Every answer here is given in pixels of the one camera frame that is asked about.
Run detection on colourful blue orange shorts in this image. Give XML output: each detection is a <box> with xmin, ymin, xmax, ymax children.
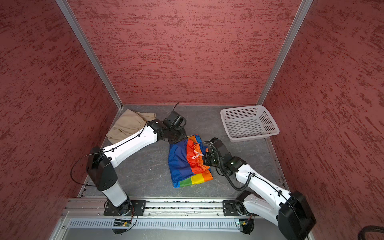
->
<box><xmin>168</xmin><ymin>135</ymin><xmax>213</xmax><ymax>188</ymax></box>

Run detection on beige drawstring shorts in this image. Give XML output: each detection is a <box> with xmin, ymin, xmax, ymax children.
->
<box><xmin>106</xmin><ymin>110</ymin><xmax>157</xmax><ymax>144</ymax></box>

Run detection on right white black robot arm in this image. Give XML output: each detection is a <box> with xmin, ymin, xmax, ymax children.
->
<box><xmin>203</xmin><ymin>138</ymin><xmax>317</xmax><ymax>240</ymax></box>

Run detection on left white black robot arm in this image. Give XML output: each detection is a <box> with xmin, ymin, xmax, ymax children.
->
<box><xmin>86</xmin><ymin>119</ymin><xmax>187</xmax><ymax>216</ymax></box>

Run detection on white perforated plastic basket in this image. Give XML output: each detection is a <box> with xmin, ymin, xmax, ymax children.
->
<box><xmin>220</xmin><ymin>105</ymin><xmax>280</xmax><ymax>143</ymax></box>

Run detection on right small circuit board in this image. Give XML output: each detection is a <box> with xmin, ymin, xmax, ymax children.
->
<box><xmin>237</xmin><ymin>220</ymin><xmax>255</xmax><ymax>229</ymax></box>

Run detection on small circuit board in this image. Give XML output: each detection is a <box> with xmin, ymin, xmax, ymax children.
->
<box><xmin>237</xmin><ymin>220</ymin><xmax>255</xmax><ymax>229</ymax></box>
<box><xmin>113</xmin><ymin>219</ymin><xmax>132</xmax><ymax>228</ymax></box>

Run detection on left small circuit board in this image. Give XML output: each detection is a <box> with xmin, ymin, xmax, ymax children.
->
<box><xmin>113</xmin><ymin>219</ymin><xmax>132</xmax><ymax>228</ymax></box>

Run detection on left corner aluminium profile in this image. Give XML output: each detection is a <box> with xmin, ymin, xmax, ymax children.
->
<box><xmin>56</xmin><ymin>0</ymin><xmax>124</xmax><ymax>111</ymax></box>

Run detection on corner aluminium profile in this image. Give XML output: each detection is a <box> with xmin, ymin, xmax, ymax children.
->
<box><xmin>257</xmin><ymin>0</ymin><xmax>313</xmax><ymax>105</ymax></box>
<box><xmin>56</xmin><ymin>0</ymin><xmax>124</xmax><ymax>111</ymax></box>

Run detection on right corner aluminium profile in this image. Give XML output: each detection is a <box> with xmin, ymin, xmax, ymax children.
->
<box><xmin>257</xmin><ymin>0</ymin><xmax>313</xmax><ymax>105</ymax></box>

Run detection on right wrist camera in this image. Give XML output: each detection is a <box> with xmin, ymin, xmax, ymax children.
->
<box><xmin>206</xmin><ymin>138</ymin><xmax>224</xmax><ymax>150</ymax></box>

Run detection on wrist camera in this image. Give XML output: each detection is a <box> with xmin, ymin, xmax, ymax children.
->
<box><xmin>206</xmin><ymin>138</ymin><xmax>224</xmax><ymax>150</ymax></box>
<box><xmin>164</xmin><ymin>102</ymin><xmax>187</xmax><ymax>130</ymax></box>

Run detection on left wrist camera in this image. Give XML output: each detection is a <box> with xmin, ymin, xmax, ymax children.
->
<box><xmin>164</xmin><ymin>102</ymin><xmax>187</xmax><ymax>130</ymax></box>

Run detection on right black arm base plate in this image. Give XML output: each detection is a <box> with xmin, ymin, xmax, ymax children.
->
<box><xmin>223</xmin><ymin>200</ymin><xmax>251</xmax><ymax>217</ymax></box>

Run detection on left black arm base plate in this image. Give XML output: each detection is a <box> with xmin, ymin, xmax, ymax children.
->
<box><xmin>104</xmin><ymin>199</ymin><xmax>147</xmax><ymax>217</ymax></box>

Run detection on white slotted cable duct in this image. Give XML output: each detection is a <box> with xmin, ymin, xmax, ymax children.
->
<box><xmin>67</xmin><ymin>218</ymin><xmax>240</xmax><ymax>232</ymax></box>

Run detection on aluminium mounting rail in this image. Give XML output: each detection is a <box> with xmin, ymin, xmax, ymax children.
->
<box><xmin>62</xmin><ymin>197</ymin><xmax>235</xmax><ymax>219</ymax></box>

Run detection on black cable loop corner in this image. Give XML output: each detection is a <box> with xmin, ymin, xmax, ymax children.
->
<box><xmin>357</xmin><ymin>224</ymin><xmax>384</xmax><ymax>240</ymax></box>

